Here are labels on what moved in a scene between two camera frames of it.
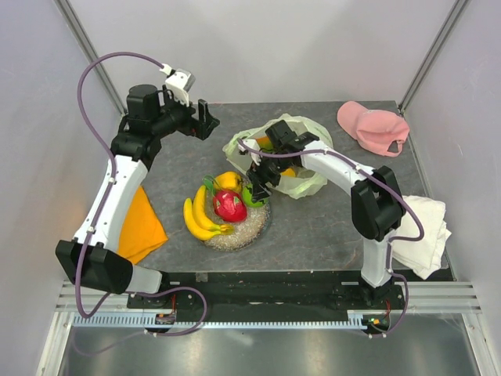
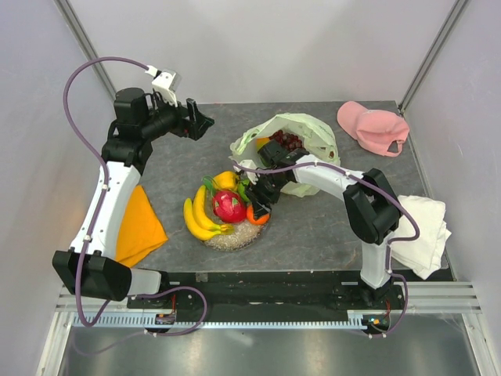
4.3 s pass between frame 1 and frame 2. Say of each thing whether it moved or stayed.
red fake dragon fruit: stayed
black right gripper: moved
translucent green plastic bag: stayed
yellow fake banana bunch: stayed
